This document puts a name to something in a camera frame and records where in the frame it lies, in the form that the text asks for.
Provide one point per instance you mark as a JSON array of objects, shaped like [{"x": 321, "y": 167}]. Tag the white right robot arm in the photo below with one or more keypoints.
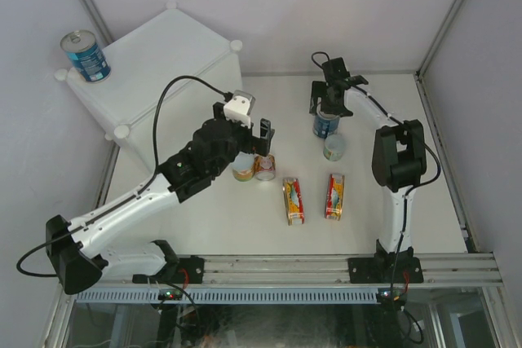
[{"x": 399, "y": 156}]

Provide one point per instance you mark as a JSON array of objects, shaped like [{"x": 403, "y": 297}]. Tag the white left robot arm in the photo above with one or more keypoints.
[{"x": 78, "y": 248}]

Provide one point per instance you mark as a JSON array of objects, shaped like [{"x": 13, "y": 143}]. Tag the light blue labelled can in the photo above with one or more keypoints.
[{"x": 86, "y": 55}]

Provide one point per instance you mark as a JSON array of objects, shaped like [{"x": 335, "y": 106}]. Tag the slotted grey cable duct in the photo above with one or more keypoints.
[{"x": 234, "y": 296}]

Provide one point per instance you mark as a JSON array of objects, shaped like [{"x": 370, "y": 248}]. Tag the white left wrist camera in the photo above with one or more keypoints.
[{"x": 239, "y": 107}]

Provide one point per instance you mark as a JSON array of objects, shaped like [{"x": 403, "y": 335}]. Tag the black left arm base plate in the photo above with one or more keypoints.
[{"x": 187, "y": 270}]

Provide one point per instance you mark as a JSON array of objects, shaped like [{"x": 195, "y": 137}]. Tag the white plastic cube cabinet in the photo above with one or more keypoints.
[{"x": 166, "y": 75}]

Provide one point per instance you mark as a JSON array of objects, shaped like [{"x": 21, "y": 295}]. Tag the dark blue tall can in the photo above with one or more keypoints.
[{"x": 325, "y": 124}]

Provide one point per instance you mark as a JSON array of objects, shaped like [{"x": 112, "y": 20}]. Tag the green can with plastic lid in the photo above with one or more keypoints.
[{"x": 334, "y": 147}]

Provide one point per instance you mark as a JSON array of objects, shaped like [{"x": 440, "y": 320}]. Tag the right red sardine tin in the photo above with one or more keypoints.
[{"x": 334, "y": 197}]

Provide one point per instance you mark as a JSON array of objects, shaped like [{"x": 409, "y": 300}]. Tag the yellow can with plastic lid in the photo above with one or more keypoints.
[{"x": 243, "y": 167}]

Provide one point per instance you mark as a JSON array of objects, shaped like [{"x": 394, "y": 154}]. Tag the left red sardine tin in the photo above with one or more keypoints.
[{"x": 293, "y": 201}]

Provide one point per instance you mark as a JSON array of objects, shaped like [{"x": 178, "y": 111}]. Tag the right controller circuit board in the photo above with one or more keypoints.
[{"x": 390, "y": 295}]

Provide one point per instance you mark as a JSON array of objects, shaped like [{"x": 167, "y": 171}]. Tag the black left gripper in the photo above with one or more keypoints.
[{"x": 253, "y": 144}]

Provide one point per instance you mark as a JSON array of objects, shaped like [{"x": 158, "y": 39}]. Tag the pink portrait labelled can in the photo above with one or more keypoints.
[{"x": 265, "y": 167}]

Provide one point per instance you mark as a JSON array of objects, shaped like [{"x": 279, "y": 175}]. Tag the left controller circuit board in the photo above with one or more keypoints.
[{"x": 171, "y": 294}]

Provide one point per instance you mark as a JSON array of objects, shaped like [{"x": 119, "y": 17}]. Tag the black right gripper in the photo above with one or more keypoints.
[{"x": 320, "y": 90}]

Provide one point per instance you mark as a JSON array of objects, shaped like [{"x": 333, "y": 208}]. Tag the aluminium frame rail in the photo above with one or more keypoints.
[{"x": 439, "y": 270}]

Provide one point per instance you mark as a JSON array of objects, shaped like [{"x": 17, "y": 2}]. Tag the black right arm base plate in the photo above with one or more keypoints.
[{"x": 372, "y": 271}]

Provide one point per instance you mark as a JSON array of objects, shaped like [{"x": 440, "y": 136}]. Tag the red sardine tin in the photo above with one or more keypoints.
[
  {"x": 334, "y": 197},
  {"x": 293, "y": 201}
]

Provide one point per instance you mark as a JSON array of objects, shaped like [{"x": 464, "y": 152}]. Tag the controller circuit board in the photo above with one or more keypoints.
[
  {"x": 390, "y": 295},
  {"x": 171, "y": 294}
]

